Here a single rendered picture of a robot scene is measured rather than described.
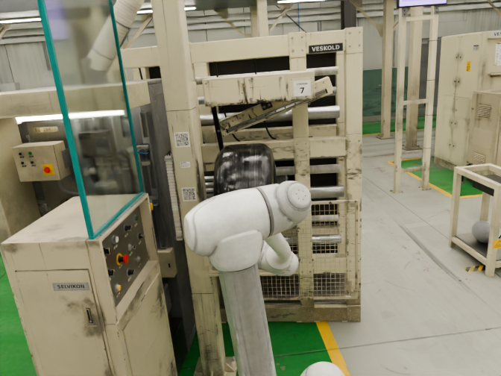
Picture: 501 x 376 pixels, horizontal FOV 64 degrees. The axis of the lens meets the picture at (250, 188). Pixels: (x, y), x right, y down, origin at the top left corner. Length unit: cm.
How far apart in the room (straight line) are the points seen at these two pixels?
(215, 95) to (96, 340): 133
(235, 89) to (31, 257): 127
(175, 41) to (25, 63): 1009
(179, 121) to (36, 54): 997
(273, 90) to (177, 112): 54
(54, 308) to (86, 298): 15
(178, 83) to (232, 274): 123
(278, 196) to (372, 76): 1091
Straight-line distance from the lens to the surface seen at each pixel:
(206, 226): 92
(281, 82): 221
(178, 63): 201
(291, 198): 95
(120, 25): 241
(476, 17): 1321
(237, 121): 238
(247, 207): 94
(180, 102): 202
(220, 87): 224
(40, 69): 1185
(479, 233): 409
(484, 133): 607
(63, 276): 174
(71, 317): 183
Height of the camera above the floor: 186
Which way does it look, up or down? 18 degrees down
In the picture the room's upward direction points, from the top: 5 degrees counter-clockwise
